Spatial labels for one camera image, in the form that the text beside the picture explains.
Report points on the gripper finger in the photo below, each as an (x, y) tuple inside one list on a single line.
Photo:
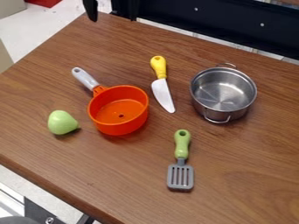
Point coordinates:
[(92, 11)]

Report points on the red box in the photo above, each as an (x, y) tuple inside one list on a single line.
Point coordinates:
[(43, 2)]

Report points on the black metal frame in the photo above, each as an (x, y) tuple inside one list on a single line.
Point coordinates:
[(218, 20)]

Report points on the silver pot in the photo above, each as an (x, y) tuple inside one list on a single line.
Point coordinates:
[(222, 93)]

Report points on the green toy pear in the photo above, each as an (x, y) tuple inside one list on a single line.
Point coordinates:
[(60, 122)]

